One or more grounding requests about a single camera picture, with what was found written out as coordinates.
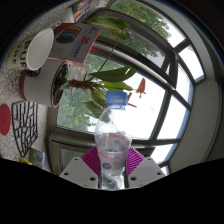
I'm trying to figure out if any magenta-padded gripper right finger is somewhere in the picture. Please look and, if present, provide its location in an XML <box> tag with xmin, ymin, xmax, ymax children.
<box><xmin>125</xmin><ymin>147</ymin><xmax>167</xmax><ymax>190</ymax></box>

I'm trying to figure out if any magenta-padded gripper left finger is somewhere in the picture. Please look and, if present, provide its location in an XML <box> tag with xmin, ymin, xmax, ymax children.
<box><xmin>59</xmin><ymin>146</ymin><xmax>101</xmax><ymax>190</ymax></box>

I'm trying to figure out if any dark metal window frame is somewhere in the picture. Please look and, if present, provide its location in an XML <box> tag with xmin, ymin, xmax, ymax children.
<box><xmin>46</xmin><ymin>0</ymin><xmax>208</xmax><ymax>174</ymax></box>

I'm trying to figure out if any red-flowered plant in white pot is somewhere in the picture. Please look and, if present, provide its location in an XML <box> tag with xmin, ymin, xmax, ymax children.
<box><xmin>19</xmin><ymin>16</ymin><xmax>148</xmax><ymax>119</ymax></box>

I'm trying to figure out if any white mug with black lettering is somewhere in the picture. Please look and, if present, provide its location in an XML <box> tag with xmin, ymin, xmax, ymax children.
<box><xmin>5</xmin><ymin>27</ymin><xmax>55</xmax><ymax>78</ymax></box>

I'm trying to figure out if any clear blue-capped water bottle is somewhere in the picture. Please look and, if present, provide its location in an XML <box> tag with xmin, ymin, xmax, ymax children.
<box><xmin>94</xmin><ymin>90</ymin><xmax>133</xmax><ymax>191</ymax></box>

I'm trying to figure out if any red and white cardboard box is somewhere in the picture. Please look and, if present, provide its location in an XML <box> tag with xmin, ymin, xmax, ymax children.
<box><xmin>48</xmin><ymin>22</ymin><xmax>103</xmax><ymax>64</ymax></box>

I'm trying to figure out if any flat round red coaster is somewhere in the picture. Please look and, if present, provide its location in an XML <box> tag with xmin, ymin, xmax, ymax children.
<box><xmin>0</xmin><ymin>103</ymin><xmax>12</xmax><ymax>136</ymax></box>

